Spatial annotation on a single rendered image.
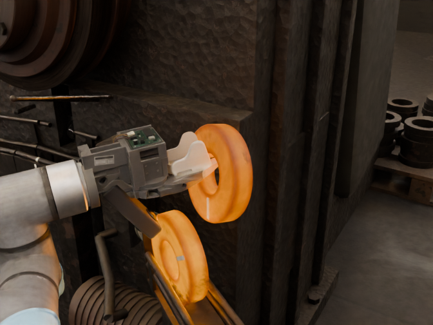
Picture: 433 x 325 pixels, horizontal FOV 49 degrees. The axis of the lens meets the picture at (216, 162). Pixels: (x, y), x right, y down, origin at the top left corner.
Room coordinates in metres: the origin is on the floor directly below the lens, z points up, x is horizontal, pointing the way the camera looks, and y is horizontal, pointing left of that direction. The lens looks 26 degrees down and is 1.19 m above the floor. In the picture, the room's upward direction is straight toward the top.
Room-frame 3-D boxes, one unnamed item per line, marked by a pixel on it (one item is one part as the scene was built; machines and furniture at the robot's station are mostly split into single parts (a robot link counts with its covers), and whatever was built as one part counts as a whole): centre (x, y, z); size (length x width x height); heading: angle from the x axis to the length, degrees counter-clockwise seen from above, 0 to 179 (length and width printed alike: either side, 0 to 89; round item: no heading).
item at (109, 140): (0.91, 0.19, 0.68); 0.11 x 0.08 x 0.24; 149
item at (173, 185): (0.61, 0.06, 0.86); 0.09 x 0.05 x 0.02; 114
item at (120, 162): (0.60, 0.13, 0.88); 0.12 x 0.08 x 0.09; 113
